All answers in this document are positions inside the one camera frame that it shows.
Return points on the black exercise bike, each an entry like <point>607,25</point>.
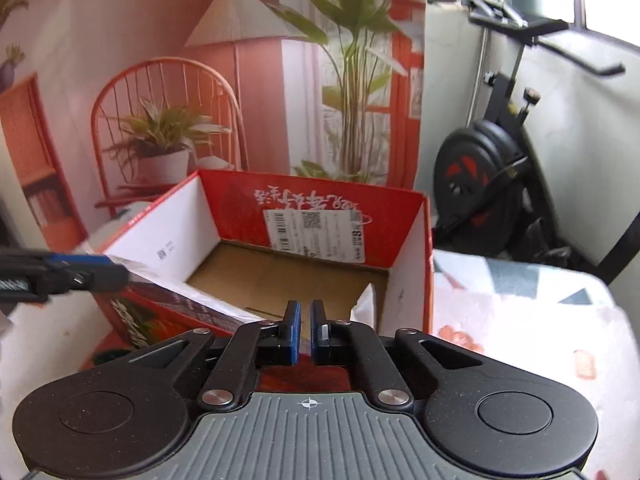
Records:
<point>465,170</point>

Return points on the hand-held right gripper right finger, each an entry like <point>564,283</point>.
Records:
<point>316,335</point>

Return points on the red strawberry print cardboard box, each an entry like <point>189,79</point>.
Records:
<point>340,200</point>

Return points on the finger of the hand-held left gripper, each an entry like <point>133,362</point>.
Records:
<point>100,277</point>
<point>80,260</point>

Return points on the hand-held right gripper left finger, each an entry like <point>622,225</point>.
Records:
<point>295,332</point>

